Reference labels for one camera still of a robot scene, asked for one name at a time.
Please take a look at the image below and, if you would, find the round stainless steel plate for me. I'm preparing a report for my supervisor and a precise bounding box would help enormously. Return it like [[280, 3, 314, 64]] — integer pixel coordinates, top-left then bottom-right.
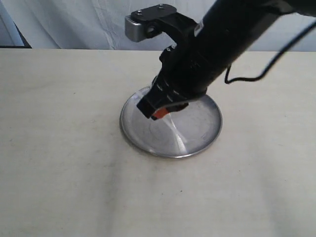
[[119, 86, 223, 158]]

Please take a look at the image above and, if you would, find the dark frame behind table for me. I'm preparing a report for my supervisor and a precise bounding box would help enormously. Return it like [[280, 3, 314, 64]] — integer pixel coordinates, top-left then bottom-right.
[[0, 24, 32, 49]]

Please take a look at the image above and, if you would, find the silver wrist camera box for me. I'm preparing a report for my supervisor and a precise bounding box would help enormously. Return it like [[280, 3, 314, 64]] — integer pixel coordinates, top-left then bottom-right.
[[124, 15, 147, 42]]

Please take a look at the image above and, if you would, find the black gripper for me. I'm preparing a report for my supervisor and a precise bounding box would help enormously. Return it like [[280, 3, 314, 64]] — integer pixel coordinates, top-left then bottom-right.
[[136, 45, 198, 121]]

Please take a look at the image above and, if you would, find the white backdrop cloth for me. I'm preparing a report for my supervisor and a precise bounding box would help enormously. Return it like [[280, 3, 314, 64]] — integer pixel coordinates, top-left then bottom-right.
[[0, 0, 316, 51]]

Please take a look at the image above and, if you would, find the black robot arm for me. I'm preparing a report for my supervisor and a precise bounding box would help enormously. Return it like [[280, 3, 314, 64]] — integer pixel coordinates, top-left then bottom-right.
[[131, 0, 316, 119]]

